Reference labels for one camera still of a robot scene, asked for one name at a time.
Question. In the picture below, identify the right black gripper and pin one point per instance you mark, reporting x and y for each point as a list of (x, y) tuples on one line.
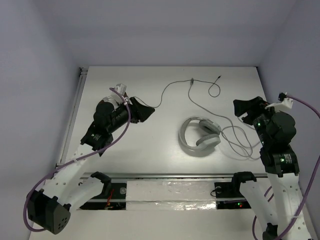
[(253, 106)]

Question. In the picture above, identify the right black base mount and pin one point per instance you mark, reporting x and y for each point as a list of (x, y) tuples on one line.
[(227, 197)]

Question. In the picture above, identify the aluminium side rail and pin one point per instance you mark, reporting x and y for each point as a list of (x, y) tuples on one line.
[(83, 72)]

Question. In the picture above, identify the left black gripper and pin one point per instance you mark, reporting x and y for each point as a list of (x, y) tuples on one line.
[(133, 110)]

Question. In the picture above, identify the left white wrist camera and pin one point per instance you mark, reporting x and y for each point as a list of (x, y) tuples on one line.
[(119, 89)]

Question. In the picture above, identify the white over-ear headphones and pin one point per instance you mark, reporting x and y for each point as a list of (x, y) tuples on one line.
[(208, 134)]

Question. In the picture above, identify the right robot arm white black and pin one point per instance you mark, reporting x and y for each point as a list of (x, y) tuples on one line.
[(275, 129)]

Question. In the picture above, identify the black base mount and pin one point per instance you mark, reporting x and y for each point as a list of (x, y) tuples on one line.
[(112, 198), (227, 197)]

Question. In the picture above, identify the aluminium front rail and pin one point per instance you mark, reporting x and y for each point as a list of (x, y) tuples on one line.
[(153, 175)]

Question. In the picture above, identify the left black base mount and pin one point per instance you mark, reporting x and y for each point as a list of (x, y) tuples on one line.
[(112, 198)]

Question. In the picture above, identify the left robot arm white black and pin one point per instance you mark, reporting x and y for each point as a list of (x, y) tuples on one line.
[(50, 208)]

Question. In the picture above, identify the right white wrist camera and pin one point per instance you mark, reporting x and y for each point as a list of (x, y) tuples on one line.
[(285, 103)]

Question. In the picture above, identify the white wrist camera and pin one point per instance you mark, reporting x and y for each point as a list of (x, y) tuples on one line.
[(119, 89), (285, 103)]

